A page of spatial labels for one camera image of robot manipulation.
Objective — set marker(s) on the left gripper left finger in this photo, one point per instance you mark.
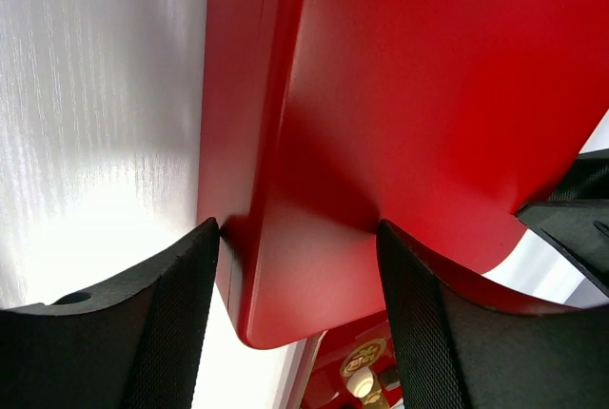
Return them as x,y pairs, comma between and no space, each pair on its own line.
131,341

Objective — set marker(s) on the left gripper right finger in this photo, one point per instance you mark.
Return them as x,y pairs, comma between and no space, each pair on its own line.
463,341

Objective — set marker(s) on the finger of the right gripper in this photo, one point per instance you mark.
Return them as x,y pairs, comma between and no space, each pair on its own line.
574,218

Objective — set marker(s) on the red box lid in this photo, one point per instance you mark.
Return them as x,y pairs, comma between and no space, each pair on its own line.
441,116

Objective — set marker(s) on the dark crown chocolate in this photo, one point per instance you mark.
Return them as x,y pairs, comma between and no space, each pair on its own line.
389,379

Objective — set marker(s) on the tan leaf square chocolate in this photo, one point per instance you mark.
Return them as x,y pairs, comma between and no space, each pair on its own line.
375,400

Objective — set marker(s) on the white oval chocolate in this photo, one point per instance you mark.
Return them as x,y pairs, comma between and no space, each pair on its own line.
361,383

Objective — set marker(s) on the red compartment chocolate box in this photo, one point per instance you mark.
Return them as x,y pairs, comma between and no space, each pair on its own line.
243,38

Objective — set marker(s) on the red rectangular tray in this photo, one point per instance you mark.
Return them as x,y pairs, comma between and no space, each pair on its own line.
344,350

